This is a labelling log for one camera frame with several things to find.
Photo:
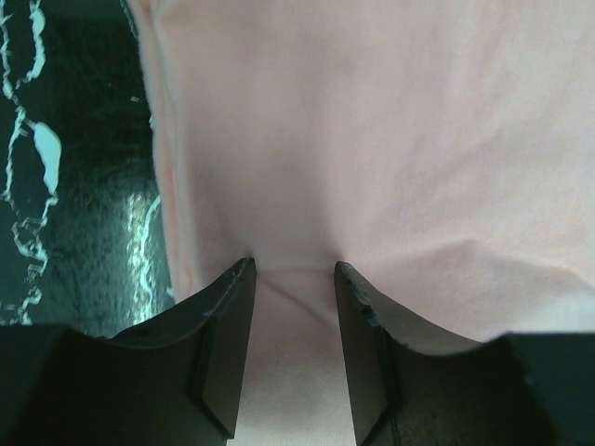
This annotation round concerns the salmon pink t shirt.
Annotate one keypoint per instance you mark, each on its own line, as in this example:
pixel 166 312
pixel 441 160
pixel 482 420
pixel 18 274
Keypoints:
pixel 443 148

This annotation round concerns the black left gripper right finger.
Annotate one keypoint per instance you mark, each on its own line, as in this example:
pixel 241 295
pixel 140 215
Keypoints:
pixel 412 382

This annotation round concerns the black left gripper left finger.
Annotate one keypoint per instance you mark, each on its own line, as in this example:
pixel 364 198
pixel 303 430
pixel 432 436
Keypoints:
pixel 175 379

